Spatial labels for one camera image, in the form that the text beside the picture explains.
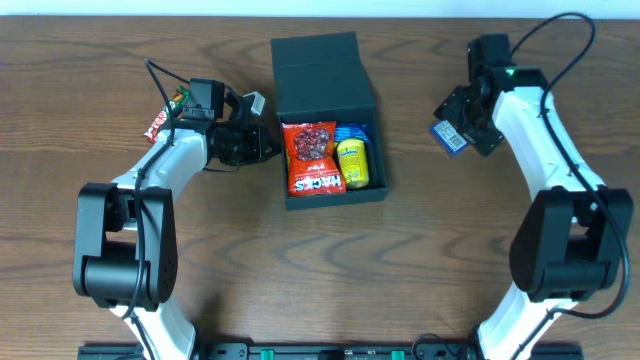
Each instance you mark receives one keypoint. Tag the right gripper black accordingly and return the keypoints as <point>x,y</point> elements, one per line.
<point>461,115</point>

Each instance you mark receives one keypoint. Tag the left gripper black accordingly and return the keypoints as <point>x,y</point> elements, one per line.
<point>261,143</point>

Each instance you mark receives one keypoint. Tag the small blue box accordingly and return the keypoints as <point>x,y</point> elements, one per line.
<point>449,138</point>

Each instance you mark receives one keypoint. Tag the red Hacks candy bag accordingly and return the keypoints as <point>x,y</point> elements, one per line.
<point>312,169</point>

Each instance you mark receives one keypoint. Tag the dark green box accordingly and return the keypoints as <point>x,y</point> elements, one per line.
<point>320,78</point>

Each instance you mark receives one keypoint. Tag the blue Oreo cookie pack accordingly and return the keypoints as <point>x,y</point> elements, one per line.
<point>345,131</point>

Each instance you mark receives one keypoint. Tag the yellow cylindrical candy container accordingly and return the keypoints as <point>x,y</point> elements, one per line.
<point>353,163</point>

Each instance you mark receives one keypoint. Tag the red KitKat bar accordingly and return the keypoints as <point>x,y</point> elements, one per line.
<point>176,103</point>

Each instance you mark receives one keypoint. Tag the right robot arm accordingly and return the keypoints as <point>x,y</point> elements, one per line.
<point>572,240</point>

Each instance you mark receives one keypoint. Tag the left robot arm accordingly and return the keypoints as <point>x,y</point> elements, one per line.
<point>125,253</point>

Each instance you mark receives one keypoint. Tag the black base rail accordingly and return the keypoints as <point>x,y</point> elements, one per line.
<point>241,351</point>

